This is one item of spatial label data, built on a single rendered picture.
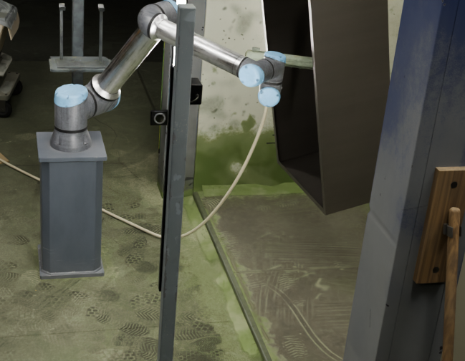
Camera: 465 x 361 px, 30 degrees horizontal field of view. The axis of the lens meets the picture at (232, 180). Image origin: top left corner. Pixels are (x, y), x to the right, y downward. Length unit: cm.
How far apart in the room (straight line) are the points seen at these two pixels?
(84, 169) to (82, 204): 18
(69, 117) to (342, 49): 126
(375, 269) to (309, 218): 281
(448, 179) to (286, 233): 283
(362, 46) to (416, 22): 188
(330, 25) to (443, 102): 184
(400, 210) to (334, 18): 182
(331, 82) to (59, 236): 147
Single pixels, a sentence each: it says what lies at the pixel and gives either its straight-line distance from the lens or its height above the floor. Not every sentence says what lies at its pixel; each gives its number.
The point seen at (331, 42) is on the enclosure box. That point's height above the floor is 129.
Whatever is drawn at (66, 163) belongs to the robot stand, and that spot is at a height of 61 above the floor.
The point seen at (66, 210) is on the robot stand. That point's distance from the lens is 417.
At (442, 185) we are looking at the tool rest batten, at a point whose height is 151.
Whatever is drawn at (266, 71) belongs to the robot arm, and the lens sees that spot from 346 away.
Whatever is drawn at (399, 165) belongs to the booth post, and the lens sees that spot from 201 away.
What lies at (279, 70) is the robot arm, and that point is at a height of 122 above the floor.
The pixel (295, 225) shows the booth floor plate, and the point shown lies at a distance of 485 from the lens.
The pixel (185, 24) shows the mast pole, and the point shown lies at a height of 159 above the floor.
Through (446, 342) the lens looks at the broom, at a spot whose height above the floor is 115.
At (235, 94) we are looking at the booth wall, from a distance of 493.
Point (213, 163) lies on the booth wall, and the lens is 507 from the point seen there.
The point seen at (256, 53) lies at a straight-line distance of 388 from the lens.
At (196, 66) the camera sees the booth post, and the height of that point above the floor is 80.
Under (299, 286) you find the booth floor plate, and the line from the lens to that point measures 432.
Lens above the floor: 231
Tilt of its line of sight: 25 degrees down
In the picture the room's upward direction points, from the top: 5 degrees clockwise
